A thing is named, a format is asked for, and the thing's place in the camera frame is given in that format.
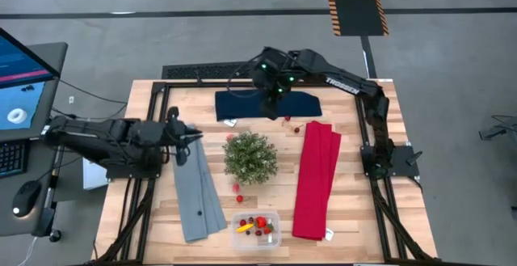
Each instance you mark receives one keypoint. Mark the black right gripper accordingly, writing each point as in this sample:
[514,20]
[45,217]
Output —
[276,72]

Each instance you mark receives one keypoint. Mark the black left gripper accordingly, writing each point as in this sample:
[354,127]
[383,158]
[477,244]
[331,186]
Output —
[173,134]

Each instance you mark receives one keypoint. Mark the yellow toy banana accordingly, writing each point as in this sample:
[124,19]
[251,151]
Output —
[245,228]

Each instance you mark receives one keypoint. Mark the large red toy strawberry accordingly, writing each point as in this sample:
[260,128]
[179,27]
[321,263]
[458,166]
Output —
[261,221]

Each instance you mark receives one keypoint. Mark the leafy red toy strawberry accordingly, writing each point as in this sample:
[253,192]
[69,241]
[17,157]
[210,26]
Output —
[267,230]

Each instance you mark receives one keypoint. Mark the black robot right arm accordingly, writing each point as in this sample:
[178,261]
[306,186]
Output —
[347,86]

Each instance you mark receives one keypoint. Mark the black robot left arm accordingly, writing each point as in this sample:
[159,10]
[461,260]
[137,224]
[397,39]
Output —
[101,136]

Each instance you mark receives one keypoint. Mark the clear plastic tupperware container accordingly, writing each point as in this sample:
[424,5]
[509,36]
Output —
[258,243]

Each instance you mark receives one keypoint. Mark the navy blue towel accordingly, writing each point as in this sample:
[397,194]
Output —
[238,104]

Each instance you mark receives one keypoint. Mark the pink lumpy toy fruit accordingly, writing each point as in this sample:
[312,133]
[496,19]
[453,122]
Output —
[229,136]

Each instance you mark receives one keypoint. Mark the green artificial potted plant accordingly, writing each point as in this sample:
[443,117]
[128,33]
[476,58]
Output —
[250,157]

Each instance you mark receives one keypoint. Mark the grey towel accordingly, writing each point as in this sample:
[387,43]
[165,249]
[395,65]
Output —
[198,193]

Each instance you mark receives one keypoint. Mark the black perforated panel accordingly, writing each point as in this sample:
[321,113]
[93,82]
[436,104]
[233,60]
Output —
[202,71]

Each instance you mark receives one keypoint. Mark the red towel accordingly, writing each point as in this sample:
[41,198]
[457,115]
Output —
[315,185]

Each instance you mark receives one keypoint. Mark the white box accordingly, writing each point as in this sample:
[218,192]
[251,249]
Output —
[93,175]

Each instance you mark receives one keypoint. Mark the black orange-striped floor mat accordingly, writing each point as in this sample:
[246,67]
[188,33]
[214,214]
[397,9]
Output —
[355,3]

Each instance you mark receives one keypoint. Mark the grey computer desk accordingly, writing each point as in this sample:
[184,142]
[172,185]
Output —
[52,68]

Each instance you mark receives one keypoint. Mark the black computer mouse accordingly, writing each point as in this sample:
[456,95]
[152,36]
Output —
[26,197]

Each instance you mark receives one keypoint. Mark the black keyboard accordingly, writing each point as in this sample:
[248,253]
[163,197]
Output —
[10,159]

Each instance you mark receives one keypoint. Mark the computer monitor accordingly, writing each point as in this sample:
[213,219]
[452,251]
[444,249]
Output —
[20,64]

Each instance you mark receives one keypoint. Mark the black chair base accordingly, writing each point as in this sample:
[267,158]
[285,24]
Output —
[501,128]

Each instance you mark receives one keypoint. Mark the black aluminium table frame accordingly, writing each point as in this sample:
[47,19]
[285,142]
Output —
[194,84]

